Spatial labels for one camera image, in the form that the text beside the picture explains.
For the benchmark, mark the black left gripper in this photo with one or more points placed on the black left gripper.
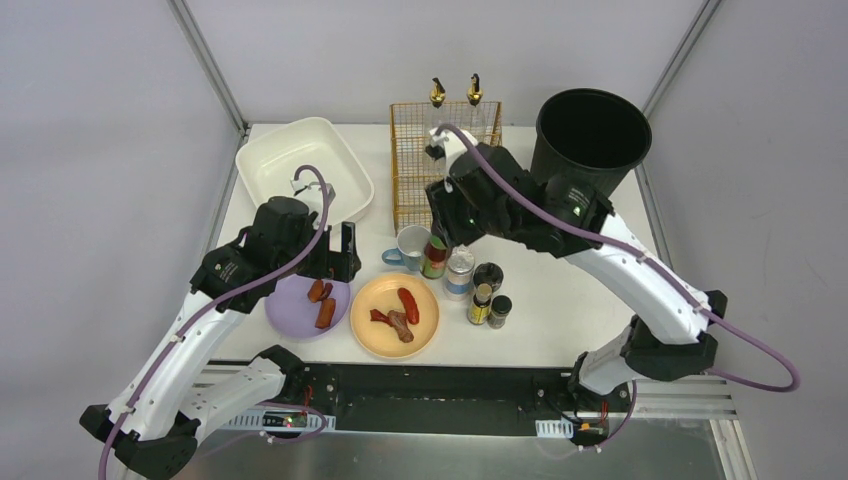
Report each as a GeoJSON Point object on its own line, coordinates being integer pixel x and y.
{"type": "Point", "coordinates": [334, 263]}

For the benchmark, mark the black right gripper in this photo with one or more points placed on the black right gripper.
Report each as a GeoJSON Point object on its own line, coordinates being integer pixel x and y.
{"type": "Point", "coordinates": [440, 213]}

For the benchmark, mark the silver lid shaker jar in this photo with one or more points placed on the silver lid shaker jar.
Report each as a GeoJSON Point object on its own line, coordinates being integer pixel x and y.
{"type": "Point", "coordinates": [458, 273]}

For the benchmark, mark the yellow cap sauce bottle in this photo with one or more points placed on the yellow cap sauce bottle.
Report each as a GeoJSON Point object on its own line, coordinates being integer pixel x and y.
{"type": "Point", "coordinates": [435, 256]}

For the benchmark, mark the black lid round jar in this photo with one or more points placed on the black lid round jar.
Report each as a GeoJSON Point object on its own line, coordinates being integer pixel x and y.
{"type": "Point", "coordinates": [488, 273]}

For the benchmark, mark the oil bottle with brown liquid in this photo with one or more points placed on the oil bottle with brown liquid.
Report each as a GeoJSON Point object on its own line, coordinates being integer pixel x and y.
{"type": "Point", "coordinates": [474, 118]}

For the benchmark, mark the clear oil bottle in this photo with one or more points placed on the clear oil bottle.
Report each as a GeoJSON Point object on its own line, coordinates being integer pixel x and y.
{"type": "Point", "coordinates": [435, 115]}

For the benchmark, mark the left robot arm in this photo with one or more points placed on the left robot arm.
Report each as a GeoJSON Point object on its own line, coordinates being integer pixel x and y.
{"type": "Point", "coordinates": [155, 425]}

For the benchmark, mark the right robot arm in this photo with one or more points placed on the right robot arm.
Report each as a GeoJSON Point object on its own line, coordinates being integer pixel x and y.
{"type": "Point", "coordinates": [666, 340]}

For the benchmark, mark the dark sausage piece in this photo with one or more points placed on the dark sausage piece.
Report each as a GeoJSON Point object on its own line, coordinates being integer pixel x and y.
{"type": "Point", "coordinates": [327, 290]}

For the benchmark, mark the thin orange food piece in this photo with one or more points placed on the thin orange food piece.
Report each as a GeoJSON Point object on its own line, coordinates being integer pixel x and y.
{"type": "Point", "coordinates": [316, 291]}

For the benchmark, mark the orange fried food piece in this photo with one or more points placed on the orange fried food piece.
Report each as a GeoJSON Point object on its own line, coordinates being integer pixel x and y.
{"type": "Point", "coordinates": [325, 314]}

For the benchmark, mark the blue white mug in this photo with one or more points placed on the blue white mug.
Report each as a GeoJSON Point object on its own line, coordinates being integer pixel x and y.
{"type": "Point", "coordinates": [409, 250]}

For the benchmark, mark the yellow plate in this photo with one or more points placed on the yellow plate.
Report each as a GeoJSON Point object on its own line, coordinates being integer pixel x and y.
{"type": "Point", "coordinates": [380, 294]}

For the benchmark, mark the purple plate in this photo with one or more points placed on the purple plate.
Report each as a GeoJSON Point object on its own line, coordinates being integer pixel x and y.
{"type": "Point", "coordinates": [291, 313]}

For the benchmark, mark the small red sausage piece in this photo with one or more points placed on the small red sausage piece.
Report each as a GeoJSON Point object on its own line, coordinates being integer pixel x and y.
{"type": "Point", "coordinates": [378, 316]}

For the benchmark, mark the brown meat piece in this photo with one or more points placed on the brown meat piece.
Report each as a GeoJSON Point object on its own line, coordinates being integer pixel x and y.
{"type": "Point", "coordinates": [399, 323]}

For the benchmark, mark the small yellow label bottle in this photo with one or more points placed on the small yellow label bottle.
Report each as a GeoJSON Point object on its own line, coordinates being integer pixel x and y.
{"type": "Point", "coordinates": [480, 305]}

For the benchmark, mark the dark spice jar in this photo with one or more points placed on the dark spice jar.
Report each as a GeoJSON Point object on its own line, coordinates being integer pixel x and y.
{"type": "Point", "coordinates": [501, 307]}

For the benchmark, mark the white plastic tub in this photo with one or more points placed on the white plastic tub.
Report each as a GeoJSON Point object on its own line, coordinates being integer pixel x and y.
{"type": "Point", "coordinates": [267, 164]}

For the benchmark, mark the black ribbed trash bin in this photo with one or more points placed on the black ribbed trash bin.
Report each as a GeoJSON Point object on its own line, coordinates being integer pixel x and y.
{"type": "Point", "coordinates": [591, 135]}

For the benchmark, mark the gold wire basket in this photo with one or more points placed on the gold wire basket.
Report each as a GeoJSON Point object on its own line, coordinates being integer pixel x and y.
{"type": "Point", "coordinates": [411, 173]}

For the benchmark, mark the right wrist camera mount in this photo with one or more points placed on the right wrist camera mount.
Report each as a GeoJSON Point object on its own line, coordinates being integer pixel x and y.
{"type": "Point", "coordinates": [446, 147]}

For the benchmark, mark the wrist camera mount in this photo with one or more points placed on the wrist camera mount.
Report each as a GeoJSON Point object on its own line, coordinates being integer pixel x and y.
{"type": "Point", "coordinates": [446, 147]}
{"type": "Point", "coordinates": [313, 194]}

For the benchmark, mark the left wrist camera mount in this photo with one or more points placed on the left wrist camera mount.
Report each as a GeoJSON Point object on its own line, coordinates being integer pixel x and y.
{"type": "Point", "coordinates": [313, 194]}

